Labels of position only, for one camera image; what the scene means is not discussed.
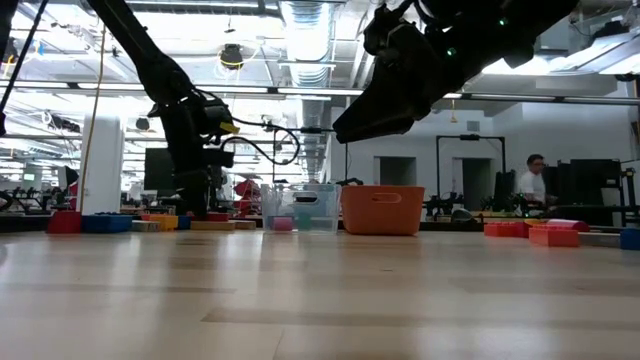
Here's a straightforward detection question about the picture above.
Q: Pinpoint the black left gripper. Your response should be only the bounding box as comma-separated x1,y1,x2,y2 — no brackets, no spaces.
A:
159,94,235,220

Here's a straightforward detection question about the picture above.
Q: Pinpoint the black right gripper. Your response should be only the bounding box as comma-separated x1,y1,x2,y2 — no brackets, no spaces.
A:
332,0,506,145

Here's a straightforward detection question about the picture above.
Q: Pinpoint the orange toy brick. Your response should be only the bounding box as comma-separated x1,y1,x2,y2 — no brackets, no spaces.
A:
141,214,180,232
528,225,582,248
483,222,532,238

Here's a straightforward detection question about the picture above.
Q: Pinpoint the person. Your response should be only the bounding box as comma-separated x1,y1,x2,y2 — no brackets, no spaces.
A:
517,153,549,206
233,178,262,216

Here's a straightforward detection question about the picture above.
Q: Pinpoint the black monitor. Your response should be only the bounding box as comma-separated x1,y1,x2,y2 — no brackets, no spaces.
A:
143,147,176,192

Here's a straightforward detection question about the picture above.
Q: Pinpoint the clear plastic bin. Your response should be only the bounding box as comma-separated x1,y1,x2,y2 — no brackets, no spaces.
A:
259,183,343,235

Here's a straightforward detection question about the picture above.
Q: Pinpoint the white pillar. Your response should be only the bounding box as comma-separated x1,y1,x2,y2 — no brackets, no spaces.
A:
79,113,126,216

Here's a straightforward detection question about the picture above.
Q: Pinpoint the orange plastic bin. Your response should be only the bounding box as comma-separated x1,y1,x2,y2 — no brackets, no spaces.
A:
340,185,426,237

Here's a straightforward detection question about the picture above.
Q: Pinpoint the black cabinet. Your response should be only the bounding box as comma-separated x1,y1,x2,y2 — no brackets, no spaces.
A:
539,158,624,221

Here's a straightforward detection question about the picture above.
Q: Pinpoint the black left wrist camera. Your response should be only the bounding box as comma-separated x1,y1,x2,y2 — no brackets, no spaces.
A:
202,97,236,137

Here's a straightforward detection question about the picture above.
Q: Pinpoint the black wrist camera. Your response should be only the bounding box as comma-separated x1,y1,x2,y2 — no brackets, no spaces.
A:
363,3,406,57
202,97,236,137

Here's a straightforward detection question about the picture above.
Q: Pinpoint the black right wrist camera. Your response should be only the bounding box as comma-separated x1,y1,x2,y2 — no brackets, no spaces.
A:
363,3,406,57

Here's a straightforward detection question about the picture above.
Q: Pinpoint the black stand frame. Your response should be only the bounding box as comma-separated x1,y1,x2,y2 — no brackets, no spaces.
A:
271,127,350,186
435,133,507,211

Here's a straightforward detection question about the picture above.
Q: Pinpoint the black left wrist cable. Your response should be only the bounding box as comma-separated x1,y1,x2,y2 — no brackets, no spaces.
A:
219,115,302,167

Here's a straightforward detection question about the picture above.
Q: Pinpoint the silver ventilation duct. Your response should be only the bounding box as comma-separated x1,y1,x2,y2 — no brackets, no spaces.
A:
277,0,337,184

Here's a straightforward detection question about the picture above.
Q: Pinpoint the black overhead camera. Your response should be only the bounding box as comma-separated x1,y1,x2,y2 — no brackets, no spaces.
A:
218,42,246,71

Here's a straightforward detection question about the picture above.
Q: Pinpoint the yellow cable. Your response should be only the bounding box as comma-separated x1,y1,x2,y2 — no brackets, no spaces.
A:
77,0,109,214

